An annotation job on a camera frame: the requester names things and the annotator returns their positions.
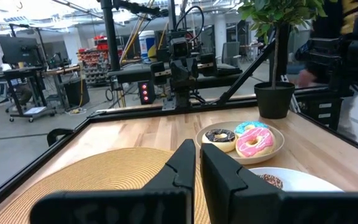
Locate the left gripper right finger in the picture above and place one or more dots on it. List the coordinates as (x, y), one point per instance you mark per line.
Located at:
(228, 199)

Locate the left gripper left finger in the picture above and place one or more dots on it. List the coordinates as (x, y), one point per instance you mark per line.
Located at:
(166, 199)

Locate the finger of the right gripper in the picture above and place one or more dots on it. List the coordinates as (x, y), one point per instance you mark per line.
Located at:
(177, 74)
(191, 73)

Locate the small brown glazed donut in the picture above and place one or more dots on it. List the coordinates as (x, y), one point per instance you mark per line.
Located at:
(272, 180)

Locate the large pink glazed donut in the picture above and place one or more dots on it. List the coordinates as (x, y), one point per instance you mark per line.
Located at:
(244, 149)

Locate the small cream object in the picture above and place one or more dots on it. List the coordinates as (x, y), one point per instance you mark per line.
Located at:
(210, 143)

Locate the large blue glazed donut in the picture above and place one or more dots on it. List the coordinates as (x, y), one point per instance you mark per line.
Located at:
(244, 126)

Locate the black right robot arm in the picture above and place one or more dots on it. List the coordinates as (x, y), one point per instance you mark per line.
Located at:
(182, 98)

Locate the grey chair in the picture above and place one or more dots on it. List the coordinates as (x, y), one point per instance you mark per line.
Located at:
(231, 53)

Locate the white pillar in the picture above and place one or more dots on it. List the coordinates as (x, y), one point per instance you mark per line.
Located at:
(220, 34)

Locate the black diagonal beam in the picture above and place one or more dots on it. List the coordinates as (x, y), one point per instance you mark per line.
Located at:
(241, 81)

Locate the computer tower with red lights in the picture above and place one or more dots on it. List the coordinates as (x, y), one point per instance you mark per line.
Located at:
(146, 93)

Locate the black side table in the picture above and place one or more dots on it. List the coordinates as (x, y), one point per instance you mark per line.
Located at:
(135, 73)

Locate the blue and white barrel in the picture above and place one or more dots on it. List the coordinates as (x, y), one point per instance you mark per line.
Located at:
(146, 43)

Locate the tan wooden bowl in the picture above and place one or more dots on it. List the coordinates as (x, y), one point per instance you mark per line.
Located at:
(259, 160)

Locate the round woven straw placemat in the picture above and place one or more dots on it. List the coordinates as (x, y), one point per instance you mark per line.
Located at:
(104, 171)

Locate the green plant in black pot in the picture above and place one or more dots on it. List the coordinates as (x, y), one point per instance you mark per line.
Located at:
(273, 99)

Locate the black pole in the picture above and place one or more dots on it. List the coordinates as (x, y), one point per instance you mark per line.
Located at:
(110, 37)

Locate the white round plate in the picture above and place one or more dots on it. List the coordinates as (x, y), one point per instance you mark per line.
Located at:
(306, 182)

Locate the red storage bin shelf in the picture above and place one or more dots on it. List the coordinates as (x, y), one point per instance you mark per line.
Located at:
(95, 59)

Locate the black box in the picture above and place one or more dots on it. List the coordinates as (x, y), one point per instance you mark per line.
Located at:
(76, 93)

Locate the black drawer cabinet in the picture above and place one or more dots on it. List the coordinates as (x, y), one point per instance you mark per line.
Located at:
(315, 110)

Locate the person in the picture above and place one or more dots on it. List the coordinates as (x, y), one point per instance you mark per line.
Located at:
(350, 18)

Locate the black rolling desk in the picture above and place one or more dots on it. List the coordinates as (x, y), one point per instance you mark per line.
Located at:
(26, 72)

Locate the black computer monitor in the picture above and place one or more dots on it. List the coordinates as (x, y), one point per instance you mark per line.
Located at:
(17, 49)

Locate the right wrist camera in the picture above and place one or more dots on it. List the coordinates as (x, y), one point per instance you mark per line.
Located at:
(179, 48)

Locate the black aluminium table frame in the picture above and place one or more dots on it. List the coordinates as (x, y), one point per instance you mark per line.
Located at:
(129, 114)

